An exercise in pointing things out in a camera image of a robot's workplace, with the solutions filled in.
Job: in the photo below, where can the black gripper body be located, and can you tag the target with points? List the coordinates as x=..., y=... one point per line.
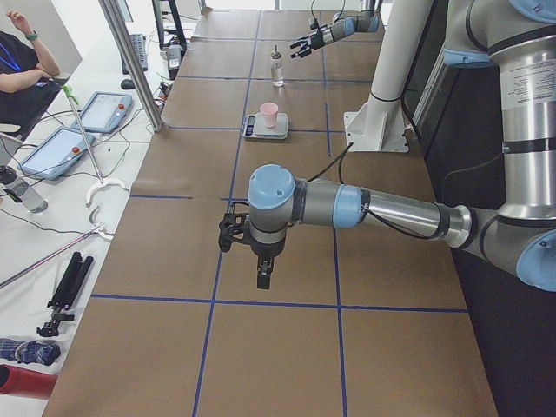
x=266, y=249
x=318, y=40

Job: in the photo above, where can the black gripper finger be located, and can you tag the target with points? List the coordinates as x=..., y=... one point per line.
x=265, y=266
x=300, y=43
x=301, y=53

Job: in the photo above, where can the clear glass sauce bottle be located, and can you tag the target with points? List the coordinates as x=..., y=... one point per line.
x=276, y=67

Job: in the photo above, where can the pink paper cup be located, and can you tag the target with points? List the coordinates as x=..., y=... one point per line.
x=269, y=113

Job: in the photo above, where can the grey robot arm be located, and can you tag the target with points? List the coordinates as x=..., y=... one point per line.
x=518, y=37
x=367, y=20

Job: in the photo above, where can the silver digital kitchen scale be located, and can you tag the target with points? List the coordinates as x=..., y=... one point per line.
x=254, y=128

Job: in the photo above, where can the grey power adapter box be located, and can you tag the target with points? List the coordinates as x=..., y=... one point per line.
x=174, y=56

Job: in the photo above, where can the black folded tripod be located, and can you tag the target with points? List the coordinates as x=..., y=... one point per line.
x=66, y=293

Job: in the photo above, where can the far blue teach pendant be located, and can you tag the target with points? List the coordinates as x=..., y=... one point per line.
x=105, y=111

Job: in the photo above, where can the blue teach pendant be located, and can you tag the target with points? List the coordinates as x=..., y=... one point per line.
x=55, y=155
x=105, y=111

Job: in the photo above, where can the black computer mouse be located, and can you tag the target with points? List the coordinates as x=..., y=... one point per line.
x=127, y=84

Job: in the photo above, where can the near blue teach pendant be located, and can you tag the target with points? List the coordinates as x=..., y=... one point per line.
x=55, y=155

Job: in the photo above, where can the clear plastic water bottle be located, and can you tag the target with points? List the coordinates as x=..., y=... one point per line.
x=21, y=191

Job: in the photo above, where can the folded blue umbrella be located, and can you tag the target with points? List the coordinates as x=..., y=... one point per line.
x=28, y=352

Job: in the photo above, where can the seated person dark shirt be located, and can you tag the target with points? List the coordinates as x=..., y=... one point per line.
x=28, y=73

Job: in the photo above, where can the red water bottle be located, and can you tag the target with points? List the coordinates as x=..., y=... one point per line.
x=22, y=382

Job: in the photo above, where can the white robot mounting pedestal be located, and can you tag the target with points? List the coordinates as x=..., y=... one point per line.
x=379, y=126

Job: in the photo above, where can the reacher grabber green handle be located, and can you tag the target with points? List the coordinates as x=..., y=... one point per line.
x=101, y=183

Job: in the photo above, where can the aluminium frame post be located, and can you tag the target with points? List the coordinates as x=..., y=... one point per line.
x=118, y=27

